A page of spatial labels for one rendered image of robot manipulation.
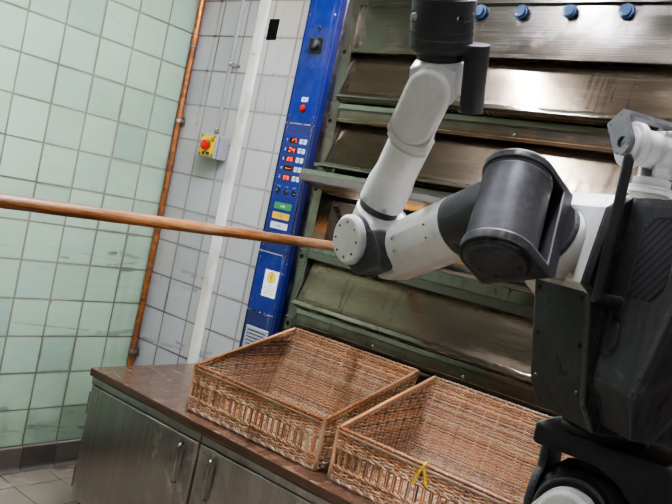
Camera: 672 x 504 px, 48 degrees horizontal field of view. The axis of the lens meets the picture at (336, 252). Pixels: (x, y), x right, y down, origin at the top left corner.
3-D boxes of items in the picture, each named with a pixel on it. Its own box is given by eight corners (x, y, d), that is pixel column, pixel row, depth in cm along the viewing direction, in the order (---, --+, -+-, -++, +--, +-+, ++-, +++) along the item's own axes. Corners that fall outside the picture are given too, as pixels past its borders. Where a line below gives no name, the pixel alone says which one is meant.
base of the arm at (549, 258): (507, 308, 99) (572, 285, 90) (433, 259, 95) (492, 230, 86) (530, 218, 107) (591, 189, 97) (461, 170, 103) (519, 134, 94)
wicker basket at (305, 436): (280, 397, 280) (295, 325, 278) (405, 451, 246) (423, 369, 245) (181, 408, 241) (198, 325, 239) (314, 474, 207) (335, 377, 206)
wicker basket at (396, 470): (415, 456, 243) (433, 373, 242) (583, 529, 209) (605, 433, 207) (321, 478, 205) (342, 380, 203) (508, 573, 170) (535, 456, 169)
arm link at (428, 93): (433, 51, 109) (396, 131, 116) (415, 61, 102) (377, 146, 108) (472, 72, 108) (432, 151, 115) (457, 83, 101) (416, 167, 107)
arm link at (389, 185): (423, 137, 118) (376, 234, 128) (372, 131, 112) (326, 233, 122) (460, 174, 111) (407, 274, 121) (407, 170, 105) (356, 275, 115)
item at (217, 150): (209, 158, 320) (214, 135, 319) (225, 161, 313) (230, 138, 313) (196, 155, 314) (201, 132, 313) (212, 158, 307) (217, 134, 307)
